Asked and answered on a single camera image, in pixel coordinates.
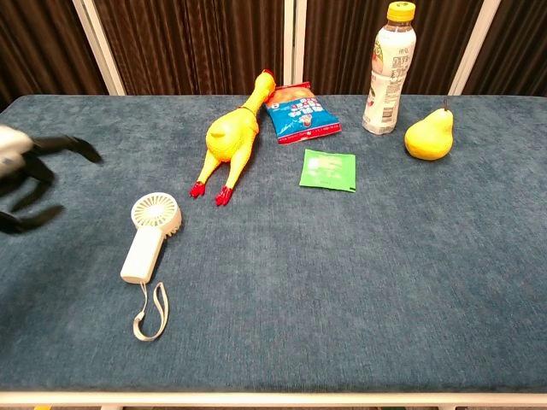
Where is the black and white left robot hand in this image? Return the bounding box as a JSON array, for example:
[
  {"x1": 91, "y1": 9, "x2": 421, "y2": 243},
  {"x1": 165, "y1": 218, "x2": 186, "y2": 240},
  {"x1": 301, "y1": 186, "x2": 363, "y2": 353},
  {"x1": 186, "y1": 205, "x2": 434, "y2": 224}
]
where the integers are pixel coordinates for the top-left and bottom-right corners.
[{"x1": 0, "y1": 123, "x2": 103, "y2": 235}]

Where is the dark brown pleated curtain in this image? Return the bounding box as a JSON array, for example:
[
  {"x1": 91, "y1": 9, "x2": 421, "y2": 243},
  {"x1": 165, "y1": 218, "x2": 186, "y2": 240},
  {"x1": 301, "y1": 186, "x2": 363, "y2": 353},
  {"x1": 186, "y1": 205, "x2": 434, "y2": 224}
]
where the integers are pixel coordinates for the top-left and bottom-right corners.
[
  {"x1": 93, "y1": 0, "x2": 285, "y2": 96},
  {"x1": 463, "y1": 0, "x2": 547, "y2": 97},
  {"x1": 0, "y1": 0, "x2": 108, "y2": 113},
  {"x1": 303, "y1": 0, "x2": 486, "y2": 96}
]

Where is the yellow rubber chicken toy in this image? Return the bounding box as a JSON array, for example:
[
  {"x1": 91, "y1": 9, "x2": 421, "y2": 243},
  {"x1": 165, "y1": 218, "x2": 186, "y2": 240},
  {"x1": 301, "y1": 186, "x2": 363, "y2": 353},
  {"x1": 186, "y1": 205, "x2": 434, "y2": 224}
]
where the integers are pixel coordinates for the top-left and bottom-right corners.
[{"x1": 189, "y1": 68, "x2": 277, "y2": 207}]

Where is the blue and orange snack bag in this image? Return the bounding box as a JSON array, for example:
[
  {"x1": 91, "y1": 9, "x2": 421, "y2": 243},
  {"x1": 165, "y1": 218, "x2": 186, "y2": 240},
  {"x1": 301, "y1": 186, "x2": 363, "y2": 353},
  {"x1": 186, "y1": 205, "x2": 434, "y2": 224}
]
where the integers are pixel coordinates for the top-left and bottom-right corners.
[{"x1": 262, "y1": 80, "x2": 343, "y2": 145}]

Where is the green sachet packet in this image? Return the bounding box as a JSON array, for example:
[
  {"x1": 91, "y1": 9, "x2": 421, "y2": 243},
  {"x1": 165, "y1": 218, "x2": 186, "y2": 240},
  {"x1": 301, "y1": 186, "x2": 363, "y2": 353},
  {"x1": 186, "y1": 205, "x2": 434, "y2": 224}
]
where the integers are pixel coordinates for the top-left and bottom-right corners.
[{"x1": 298, "y1": 148, "x2": 357, "y2": 194}]

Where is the blue table cloth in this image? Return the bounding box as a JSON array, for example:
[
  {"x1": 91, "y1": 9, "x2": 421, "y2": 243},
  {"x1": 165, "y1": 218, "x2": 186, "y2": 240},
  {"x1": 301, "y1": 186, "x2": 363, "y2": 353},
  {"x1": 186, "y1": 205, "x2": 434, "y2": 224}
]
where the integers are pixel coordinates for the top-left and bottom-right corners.
[{"x1": 0, "y1": 94, "x2": 547, "y2": 394}]

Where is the white bottle with yellow cap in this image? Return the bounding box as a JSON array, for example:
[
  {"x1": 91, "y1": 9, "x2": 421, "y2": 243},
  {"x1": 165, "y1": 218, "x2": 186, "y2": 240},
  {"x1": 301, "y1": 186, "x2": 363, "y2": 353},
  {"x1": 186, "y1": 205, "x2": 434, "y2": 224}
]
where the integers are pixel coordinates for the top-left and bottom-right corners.
[{"x1": 362, "y1": 0, "x2": 418, "y2": 136}]

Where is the yellow pear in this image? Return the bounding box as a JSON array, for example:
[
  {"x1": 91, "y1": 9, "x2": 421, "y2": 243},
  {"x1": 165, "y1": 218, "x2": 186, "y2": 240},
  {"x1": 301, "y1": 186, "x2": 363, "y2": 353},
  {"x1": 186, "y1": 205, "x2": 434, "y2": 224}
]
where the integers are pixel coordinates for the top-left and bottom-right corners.
[{"x1": 403, "y1": 98, "x2": 455, "y2": 161}]

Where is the white partition post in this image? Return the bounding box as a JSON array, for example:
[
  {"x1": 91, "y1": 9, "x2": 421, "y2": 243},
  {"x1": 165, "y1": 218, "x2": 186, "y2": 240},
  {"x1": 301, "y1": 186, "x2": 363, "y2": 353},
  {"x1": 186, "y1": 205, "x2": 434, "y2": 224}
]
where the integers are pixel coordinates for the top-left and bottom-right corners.
[
  {"x1": 447, "y1": 0, "x2": 503, "y2": 97},
  {"x1": 281, "y1": 0, "x2": 308, "y2": 96},
  {"x1": 71, "y1": 0, "x2": 126, "y2": 97}
]

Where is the white handheld fan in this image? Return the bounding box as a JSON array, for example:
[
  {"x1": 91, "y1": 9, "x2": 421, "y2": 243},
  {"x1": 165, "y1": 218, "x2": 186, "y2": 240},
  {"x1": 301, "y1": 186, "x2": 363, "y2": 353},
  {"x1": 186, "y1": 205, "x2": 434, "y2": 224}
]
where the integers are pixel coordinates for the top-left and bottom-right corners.
[{"x1": 120, "y1": 191, "x2": 184, "y2": 343}]

